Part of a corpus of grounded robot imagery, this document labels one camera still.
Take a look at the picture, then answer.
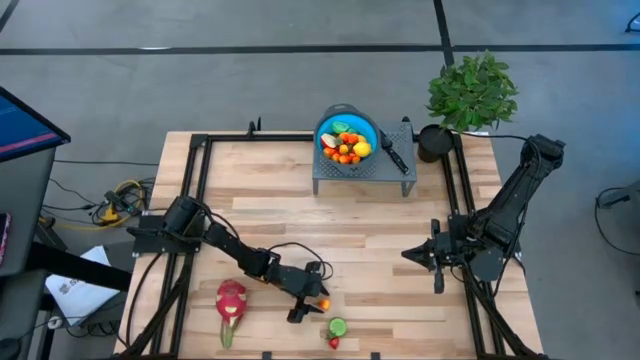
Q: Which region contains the white paper sheet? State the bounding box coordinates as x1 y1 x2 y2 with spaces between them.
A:
44 244 122 327

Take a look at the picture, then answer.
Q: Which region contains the black power adapter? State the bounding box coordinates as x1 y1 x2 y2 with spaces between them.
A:
102 189 144 217

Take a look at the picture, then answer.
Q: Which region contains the dark flat handheld device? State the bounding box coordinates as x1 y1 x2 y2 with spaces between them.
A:
0 212 12 266

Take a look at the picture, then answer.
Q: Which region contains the black knife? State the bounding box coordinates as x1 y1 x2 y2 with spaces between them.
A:
379 128 411 175

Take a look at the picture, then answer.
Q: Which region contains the monitor with blue screen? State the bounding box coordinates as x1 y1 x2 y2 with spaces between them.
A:
0 85 72 164

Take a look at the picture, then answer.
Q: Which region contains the pink dragon fruit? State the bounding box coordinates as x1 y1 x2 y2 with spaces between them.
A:
215 278 248 350

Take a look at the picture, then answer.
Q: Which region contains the green potted artificial plant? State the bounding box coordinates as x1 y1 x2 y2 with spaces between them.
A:
417 48 520 165

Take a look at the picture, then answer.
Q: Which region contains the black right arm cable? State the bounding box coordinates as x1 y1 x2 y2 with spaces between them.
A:
459 130 541 166

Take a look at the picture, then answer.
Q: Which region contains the green kiwi half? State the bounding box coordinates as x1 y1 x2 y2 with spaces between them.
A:
327 316 349 339

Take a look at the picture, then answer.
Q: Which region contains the grey perforated metal shelf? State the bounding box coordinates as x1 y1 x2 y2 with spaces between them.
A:
311 121 419 198

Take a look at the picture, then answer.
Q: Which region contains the yellow floor cable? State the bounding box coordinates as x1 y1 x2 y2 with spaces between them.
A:
39 178 147 232

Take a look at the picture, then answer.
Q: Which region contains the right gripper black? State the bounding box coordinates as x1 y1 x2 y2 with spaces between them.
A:
401 219 474 294

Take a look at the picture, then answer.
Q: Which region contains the black floor cable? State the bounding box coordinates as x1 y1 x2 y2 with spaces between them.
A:
593 185 640 257

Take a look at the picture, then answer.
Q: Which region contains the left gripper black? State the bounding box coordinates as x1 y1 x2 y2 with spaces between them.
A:
273 261 330 324

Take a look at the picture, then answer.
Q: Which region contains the blue collapsible colander bowl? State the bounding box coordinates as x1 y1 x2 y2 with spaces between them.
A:
313 102 381 176

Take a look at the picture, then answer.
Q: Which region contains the black desk crossbar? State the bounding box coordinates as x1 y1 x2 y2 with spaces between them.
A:
24 241 133 293

